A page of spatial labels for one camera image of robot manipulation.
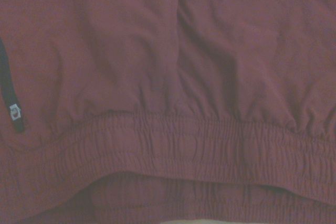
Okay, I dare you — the rust red shorts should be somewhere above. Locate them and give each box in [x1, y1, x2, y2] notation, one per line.
[0, 0, 336, 224]

